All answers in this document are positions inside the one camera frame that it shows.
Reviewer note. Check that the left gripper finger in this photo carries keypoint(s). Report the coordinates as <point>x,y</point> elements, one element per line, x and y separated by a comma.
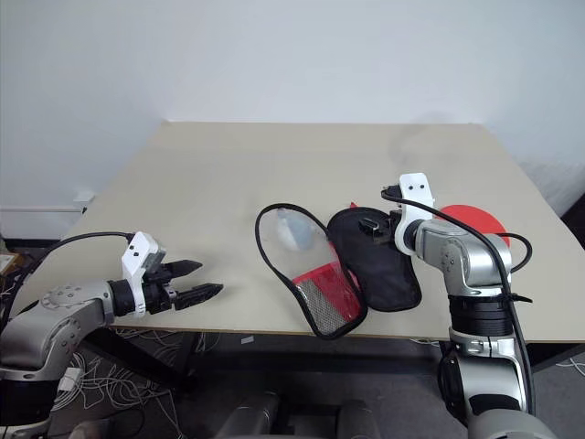
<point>185,267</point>
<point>198,295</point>

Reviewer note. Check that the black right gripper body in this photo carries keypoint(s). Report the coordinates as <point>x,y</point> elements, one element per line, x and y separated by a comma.
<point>393,226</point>

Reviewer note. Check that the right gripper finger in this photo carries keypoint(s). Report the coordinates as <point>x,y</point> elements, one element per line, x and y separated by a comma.
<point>381,237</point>
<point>371,225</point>

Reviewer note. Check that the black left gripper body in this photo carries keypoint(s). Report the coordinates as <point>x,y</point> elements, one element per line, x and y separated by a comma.
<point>160,290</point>

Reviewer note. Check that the red black paddle case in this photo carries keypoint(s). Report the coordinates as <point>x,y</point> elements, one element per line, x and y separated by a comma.
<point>379,274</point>

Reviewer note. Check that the red table tennis paddle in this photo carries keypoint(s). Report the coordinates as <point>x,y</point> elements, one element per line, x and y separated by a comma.
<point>471,220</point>

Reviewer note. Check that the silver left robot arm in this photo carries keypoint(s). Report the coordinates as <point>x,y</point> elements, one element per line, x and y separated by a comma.
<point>55,315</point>

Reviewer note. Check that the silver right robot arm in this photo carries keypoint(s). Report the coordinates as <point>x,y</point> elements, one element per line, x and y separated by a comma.
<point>475,265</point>

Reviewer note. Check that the grey floor tape piece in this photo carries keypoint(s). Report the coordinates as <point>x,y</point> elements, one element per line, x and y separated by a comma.
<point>247,340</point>

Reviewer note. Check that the white power adapter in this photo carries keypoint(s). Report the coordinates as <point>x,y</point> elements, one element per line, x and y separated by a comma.
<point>71,379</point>

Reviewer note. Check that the dark rounded shape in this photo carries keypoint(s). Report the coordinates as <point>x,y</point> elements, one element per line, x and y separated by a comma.
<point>249,416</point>

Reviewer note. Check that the brown cardboard box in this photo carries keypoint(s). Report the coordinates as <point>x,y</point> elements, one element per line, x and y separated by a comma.
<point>5,264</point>

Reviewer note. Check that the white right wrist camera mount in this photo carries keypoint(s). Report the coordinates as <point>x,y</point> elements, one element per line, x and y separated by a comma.
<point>413,192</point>

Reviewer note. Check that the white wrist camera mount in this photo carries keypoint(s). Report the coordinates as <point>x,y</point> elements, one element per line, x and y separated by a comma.
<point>413,192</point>
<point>136,256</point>

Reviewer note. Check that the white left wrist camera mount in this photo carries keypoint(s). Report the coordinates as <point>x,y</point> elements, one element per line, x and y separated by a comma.
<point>136,256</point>

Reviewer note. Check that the black metal table frame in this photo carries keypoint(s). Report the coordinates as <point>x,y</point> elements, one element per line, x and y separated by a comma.
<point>137,354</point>

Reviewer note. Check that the white wall socket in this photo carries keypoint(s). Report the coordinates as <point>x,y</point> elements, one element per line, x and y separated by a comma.
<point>83,195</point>

